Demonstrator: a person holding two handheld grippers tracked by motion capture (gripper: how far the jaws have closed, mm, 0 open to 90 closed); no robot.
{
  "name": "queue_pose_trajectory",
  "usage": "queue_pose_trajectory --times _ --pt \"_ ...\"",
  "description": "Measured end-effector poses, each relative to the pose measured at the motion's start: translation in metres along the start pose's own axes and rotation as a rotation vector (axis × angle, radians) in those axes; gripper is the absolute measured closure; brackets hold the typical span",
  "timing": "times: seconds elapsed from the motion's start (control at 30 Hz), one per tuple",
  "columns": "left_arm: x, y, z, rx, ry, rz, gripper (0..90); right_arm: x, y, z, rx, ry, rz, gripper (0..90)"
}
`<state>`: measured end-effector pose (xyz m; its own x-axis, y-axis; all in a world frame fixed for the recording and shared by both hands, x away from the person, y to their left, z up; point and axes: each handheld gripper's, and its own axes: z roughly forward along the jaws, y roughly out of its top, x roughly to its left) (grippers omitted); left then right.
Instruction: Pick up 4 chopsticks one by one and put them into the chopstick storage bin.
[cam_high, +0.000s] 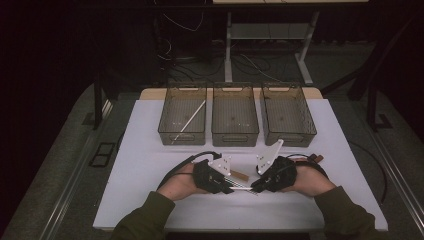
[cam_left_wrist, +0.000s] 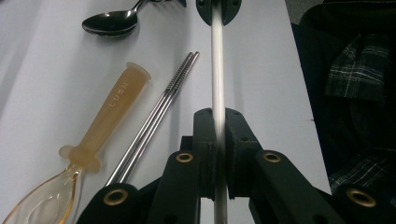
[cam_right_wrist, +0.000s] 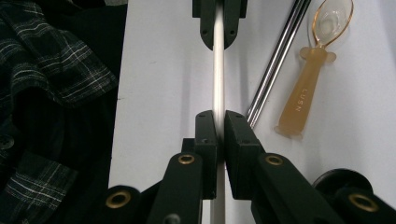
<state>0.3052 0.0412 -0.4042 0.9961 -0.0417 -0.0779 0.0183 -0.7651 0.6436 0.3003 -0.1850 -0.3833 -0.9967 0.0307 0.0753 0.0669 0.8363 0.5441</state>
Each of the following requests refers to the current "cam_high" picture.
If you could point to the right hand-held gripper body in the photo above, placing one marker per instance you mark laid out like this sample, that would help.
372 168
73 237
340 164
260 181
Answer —
280 173

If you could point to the metal chopstick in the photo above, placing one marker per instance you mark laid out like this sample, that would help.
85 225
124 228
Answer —
237 182

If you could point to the transparent brown storage bin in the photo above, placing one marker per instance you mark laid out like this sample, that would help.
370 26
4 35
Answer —
182 93
287 115
235 115

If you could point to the white desk frame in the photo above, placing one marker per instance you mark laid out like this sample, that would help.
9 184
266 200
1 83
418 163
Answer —
266 31

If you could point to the person's left hand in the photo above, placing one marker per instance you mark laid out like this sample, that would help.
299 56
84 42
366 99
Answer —
178 185

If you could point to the black metal stand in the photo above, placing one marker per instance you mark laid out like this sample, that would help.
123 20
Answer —
97 100
372 106

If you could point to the person's right hand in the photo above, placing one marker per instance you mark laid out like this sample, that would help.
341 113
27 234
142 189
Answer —
311 181

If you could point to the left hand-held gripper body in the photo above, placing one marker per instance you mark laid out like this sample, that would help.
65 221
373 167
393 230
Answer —
208 176

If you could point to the black floor socket frame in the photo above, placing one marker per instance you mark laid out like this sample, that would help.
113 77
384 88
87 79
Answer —
96 161

